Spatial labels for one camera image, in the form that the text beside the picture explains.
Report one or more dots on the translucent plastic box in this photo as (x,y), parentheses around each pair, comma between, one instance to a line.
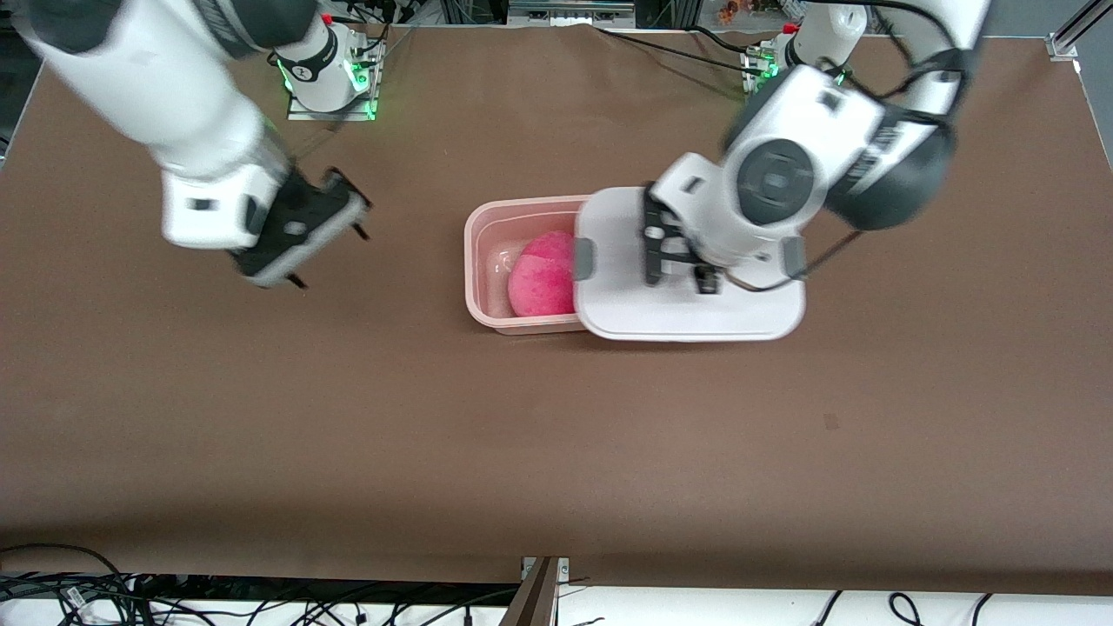
(487,261)

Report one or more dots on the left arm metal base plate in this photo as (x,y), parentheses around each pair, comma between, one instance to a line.
(755,85)

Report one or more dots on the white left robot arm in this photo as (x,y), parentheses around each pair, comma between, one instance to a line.
(783,174)

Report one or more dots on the white box lid grey clips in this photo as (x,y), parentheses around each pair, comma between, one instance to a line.
(678,317)

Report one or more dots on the silver metal rail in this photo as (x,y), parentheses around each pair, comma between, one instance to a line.
(565,13)

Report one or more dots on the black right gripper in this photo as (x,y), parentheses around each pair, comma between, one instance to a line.
(361,230)

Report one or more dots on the pink plush toy with sunglasses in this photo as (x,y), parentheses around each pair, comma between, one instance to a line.
(543,278)

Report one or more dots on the silver metal bracket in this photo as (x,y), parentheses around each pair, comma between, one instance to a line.
(563,567)

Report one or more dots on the aluminium corner bracket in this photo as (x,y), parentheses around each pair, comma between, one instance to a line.
(1063,45)

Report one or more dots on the brown table cover sheet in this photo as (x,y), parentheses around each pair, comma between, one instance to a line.
(556,452)

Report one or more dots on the small orange figurine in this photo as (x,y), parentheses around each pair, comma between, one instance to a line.
(729,10)

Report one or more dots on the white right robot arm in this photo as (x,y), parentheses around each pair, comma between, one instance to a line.
(156,87)

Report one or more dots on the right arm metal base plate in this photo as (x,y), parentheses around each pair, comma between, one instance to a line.
(335,115)

